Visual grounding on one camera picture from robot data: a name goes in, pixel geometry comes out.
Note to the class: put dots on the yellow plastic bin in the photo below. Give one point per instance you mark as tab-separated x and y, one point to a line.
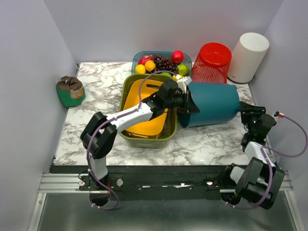
149	129

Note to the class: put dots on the yellow lemon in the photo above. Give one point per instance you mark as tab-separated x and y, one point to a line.
140	69

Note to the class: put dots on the olive green plastic tub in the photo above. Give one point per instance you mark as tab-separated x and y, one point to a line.
170	126

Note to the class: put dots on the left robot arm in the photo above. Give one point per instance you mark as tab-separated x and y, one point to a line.
99	135

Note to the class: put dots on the orange fruit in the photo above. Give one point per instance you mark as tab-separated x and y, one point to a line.
150	65

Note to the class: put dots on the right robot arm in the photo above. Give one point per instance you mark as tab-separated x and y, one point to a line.
259	183

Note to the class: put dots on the dark purple grape bunch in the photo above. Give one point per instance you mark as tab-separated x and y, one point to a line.
164	64

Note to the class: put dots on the teal plastic bucket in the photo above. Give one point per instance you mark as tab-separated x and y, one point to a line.
218	103

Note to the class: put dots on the pink dragon fruit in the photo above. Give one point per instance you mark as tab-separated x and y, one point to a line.
144	59

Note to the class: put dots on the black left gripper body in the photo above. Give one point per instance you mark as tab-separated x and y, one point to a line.
179	102

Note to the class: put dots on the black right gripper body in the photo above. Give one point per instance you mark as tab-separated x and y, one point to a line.
250	118

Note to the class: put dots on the clear teal fruit basket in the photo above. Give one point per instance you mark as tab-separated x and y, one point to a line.
165	54

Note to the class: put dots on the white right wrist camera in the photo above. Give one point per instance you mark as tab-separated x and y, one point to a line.
277	116

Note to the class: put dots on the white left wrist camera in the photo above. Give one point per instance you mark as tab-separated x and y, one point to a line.
184	82

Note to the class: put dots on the red apple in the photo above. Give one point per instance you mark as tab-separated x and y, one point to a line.
177	57

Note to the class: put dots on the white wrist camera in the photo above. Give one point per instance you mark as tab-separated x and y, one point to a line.
277	116
184	82

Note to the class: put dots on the red mesh basket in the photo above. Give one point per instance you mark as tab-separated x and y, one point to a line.
212	63

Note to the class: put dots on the green pot with brown top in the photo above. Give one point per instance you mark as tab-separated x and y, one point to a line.
71	91

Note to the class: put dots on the white cylindrical container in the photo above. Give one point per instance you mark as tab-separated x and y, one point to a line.
247	56

